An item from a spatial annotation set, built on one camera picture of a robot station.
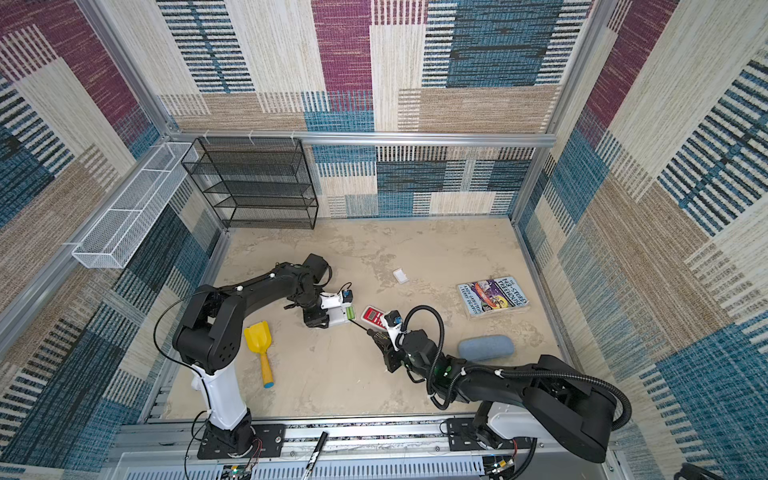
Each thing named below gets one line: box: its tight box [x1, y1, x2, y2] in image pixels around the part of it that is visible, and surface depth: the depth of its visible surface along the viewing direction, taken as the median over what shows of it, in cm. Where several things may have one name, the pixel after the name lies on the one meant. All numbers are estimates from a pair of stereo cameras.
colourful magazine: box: [458, 276, 530, 318], surface depth 98 cm
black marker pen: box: [301, 431, 329, 480], surface depth 73 cm
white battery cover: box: [393, 269, 408, 285], surface depth 106 cm
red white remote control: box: [361, 306, 388, 330], surface depth 96 cm
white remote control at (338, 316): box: [327, 305, 357, 328], surface depth 95 cm
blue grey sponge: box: [458, 336, 515, 360], surface depth 87 cm
